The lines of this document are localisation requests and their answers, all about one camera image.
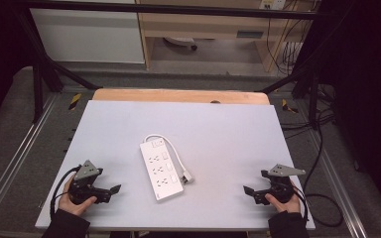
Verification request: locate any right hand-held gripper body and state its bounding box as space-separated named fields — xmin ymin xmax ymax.
xmin=253 ymin=164 xmax=307 ymax=206

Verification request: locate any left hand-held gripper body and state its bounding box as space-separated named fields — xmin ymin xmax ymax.
xmin=67 ymin=160 xmax=112 ymax=205

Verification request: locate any person's right hand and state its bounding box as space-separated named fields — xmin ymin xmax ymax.
xmin=264 ymin=179 xmax=302 ymax=214

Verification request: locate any person's left hand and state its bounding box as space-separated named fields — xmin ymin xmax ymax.
xmin=58 ymin=174 xmax=98 ymax=217

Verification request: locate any white power strip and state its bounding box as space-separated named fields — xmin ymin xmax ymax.
xmin=139 ymin=137 xmax=186 ymax=202

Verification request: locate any wooden table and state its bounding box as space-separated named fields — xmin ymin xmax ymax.
xmin=91 ymin=87 xmax=272 ymax=106

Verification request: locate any white cabinet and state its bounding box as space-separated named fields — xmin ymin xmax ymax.
xmin=29 ymin=0 xmax=146 ymax=65

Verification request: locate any office chair base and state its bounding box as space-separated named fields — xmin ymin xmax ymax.
xmin=162 ymin=36 xmax=199 ymax=52

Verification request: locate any wooden desk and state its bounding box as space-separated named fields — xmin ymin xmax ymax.
xmin=134 ymin=0 xmax=312 ymax=73

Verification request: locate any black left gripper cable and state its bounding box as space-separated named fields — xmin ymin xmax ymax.
xmin=49 ymin=166 xmax=81 ymax=220

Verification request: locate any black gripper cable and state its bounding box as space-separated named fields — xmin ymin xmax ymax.
xmin=290 ymin=118 xmax=344 ymax=229
xmin=49 ymin=166 xmax=81 ymax=220

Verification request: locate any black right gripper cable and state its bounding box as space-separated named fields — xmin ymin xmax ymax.
xmin=290 ymin=118 xmax=344 ymax=229

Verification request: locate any aluminium floor rail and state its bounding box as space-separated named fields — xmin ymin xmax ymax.
xmin=297 ymin=98 xmax=368 ymax=238
xmin=0 ymin=92 xmax=61 ymax=229

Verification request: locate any white power cable with plug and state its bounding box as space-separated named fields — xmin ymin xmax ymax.
xmin=143 ymin=133 xmax=194 ymax=185

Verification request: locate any black metal frame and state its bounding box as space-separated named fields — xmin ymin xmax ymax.
xmin=11 ymin=0 xmax=355 ymax=124

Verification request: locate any bundle of black cables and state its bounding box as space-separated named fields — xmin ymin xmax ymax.
xmin=265 ymin=0 xmax=338 ymax=133

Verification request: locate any white wall socket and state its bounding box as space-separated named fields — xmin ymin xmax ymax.
xmin=259 ymin=0 xmax=288 ymax=11

